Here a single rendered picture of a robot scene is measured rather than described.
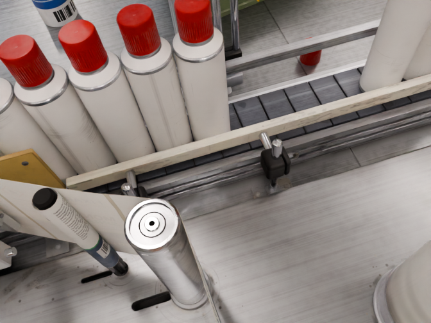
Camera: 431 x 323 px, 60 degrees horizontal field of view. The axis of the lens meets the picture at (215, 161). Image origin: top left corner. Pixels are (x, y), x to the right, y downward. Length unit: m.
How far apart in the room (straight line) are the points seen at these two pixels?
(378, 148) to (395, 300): 0.26
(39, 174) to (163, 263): 0.24
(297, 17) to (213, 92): 0.38
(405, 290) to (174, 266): 0.19
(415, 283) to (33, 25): 0.77
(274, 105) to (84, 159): 0.26
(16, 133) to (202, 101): 0.19
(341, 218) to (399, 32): 0.22
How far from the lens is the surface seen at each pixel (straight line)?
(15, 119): 0.41
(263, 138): 0.47
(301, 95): 0.55
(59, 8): 0.81
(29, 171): 0.46
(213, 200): 0.51
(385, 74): 0.53
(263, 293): 0.42
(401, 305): 0.37
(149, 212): 0.26
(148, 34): 0.36
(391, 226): 0.47
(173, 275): 0.30
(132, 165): 0.46
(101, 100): 0.39
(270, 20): 0.75
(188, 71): 0.39
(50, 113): 0.39
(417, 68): 0.58
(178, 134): 0.45
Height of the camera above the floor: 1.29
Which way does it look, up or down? 59 degrees down
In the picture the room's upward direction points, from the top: 9 degrees counter-clockwise
